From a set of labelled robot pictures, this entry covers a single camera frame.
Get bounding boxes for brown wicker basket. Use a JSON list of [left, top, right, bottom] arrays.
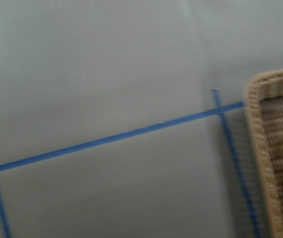
[[245, 69, 283, 238]]

